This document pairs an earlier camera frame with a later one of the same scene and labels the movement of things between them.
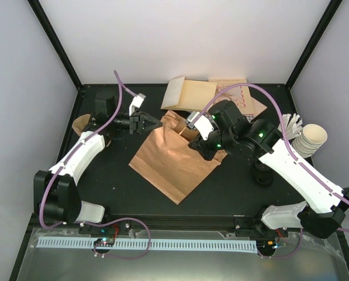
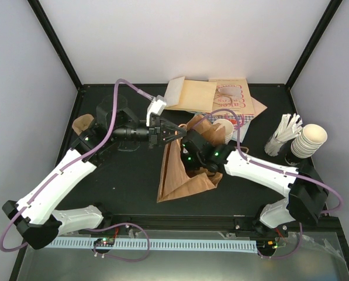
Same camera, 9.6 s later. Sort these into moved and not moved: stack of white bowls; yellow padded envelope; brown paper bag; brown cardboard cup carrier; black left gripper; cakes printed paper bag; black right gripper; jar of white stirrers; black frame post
Moved: black right gripper; black left gripper; brown paper bag
Not moved: yellow padded envelope; cakes printed paper bag; stack of white bowls; jar of white stirrers; black frame post; brown cardboard cup carrier
